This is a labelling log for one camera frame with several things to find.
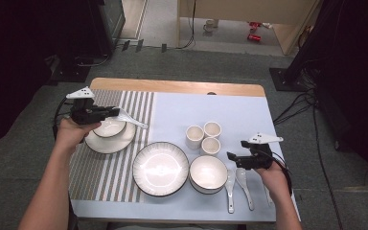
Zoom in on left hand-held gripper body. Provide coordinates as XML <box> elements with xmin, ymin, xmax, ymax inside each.
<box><xmin>65</xmin><ymin>85</ymin><xmax>108</xmax><ymax>126</ymax></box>

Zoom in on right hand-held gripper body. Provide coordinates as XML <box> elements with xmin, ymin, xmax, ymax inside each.
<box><xmin>236</xmin><ymin>132</ymin><xmax>285</xmax><ymax>171</ymax></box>

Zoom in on white bowl with dark rim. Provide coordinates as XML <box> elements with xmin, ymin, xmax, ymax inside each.
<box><xmin>190</xmin><ymin>178</ymin><xmax>226</xmax><ymax>196</ymax></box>
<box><xmin>189</xmin><ymin>155</ymin><xmax>229</xmax><ymax>191</ymax></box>
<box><xmin>92</xmin><ymin>116</ymin><xmax>127</xmax><ymax>139</ymax></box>

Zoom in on white ceramic spoon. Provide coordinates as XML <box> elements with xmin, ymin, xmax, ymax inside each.
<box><xmin>235</xmin><ymin>168</ymin><xmax>255</xmax><ymax>212</ymax></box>
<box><xmin>114</xmin><ymin>107</ymin><xmax>149</xmax><ymax>129</ymax></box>
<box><xmin>224</xmin><ymin>169</ymin><xmax>237</xmax><ymax>215</ymax></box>

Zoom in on white plate with dark rim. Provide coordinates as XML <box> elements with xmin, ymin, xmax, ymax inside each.
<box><xmin>132</xmin><ymin>141</ymin><xmax>190</xmax><ymax>197</ymax></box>
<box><xmin>84</xmin><ymin>118</ymin><xmax>137</xmax><ymax>155</ymax></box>

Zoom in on person's left hand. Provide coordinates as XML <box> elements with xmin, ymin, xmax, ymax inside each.
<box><xmin>55</xmin><ymin>118</ymin><xmax>102</xmax><ymax>151</ymax></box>

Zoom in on person's right hand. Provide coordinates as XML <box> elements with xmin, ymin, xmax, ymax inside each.
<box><xmin>256</xmin><ymin>161</ymin><xmax>290</xmax><ymax>200</ymax></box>

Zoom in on beige ceramic cup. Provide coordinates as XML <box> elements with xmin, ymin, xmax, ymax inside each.
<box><xmin>185</xmin><ymin>125</ymin><xmax>205</xmax><ymax>150</ymax></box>
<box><xmin>200</xmin><ymin>137</ymin><xmax>221</xmax><ymax>157</ymax></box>
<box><xmin>203</xmin><ymin>121</ymin><xmax>222</xmax><ymax>139</ymax></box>

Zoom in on black flat stand base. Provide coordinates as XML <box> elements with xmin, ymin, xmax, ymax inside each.
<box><xmin>49</xmin><ymin>56</ymin><xmax>92</xmax><ymax>84</ymax></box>

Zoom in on light blue table mat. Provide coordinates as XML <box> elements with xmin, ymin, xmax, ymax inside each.
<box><xmin>71</xmin><ymin>91</ymin><xmax>301</xmax><ymax>223</ymax></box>

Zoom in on brown white striped placemat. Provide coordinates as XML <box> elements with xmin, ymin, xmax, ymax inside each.
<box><xmin>68</xmin><ymin>88</ymin><xmax>155</xmax><ymax>204</ymax></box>

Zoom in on wooden table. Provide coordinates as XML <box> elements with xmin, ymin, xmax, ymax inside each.
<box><xmin>71</xmin><ymin>77</ymin><xmax>301</xmax><ymax>224</ymax></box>

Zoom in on dark cabinet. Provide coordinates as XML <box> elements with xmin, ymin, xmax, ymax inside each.
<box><xmin>89</xmin><ymin>0</ymin><xmax>127</xmax><ymax>57</ymax></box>

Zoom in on black curtain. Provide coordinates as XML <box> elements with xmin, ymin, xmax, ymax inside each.
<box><xmin>0</xmin><ymin>0</ymin><xmax>101</xmax><ymax>151</ymax></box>
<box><xmin>315</xmin><ymin>0</ymin><xmax>368</xmax><ymax>193</ymax></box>

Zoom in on black metal stand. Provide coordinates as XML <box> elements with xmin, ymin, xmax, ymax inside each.
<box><xmin>269</xmin><ymin>0</ymin><xmax>344</xmax><ymax>94</ymax></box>

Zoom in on beige mug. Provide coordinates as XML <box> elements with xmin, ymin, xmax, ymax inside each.
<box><xmin>202</xmin><ymin>18</ymin><xmax>219</xmax><ymax>34</ymax></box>

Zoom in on beige wooden cabinet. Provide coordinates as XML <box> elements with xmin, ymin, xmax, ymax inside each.
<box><xmin>176</xmin><ymin>0</ymin><xmax>321</xmax><ymax>56</ymax></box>

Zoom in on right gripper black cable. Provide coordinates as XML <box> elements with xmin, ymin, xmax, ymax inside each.
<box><xmin>267</xmin><ymin>149</ymin><xmax>293</xmax><ymax>196</ymax></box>

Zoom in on grey floor cable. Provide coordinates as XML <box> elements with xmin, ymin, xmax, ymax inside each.
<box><xmin>76</xmin><ymin>47</ymin><xmax>123</xmax><ymax>68</ymax></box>

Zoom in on bundle of black floor cables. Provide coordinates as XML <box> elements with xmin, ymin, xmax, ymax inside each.
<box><xmin>272</xmin><ymin>87</ymin><xmax>317</xmax><ymax>127</ymax></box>

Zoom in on long black floor cable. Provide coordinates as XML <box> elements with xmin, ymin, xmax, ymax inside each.
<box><xmin>311</xmin><ymin>104</ymin><xmax>344</xmax><ymax>230</ymax></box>

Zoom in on hanging black cable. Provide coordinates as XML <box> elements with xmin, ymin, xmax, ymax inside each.
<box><xmin>175</xmin><ymin>0</ymin><xmax>196</xmax><ymax>50</ymax></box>

